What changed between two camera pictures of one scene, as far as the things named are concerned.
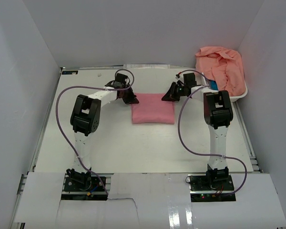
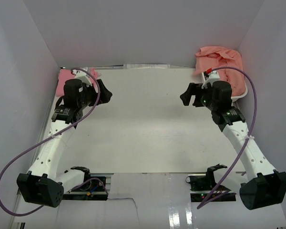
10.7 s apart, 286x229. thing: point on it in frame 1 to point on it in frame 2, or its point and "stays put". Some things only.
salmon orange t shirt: x=224 y=66 stays put
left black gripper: x=131 y=99 to x=106 y=95
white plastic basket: x=204 y=82 stays put
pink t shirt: x=151 y=109 to x=65 y=74
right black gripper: x=171 y=95 to x=194 y=89
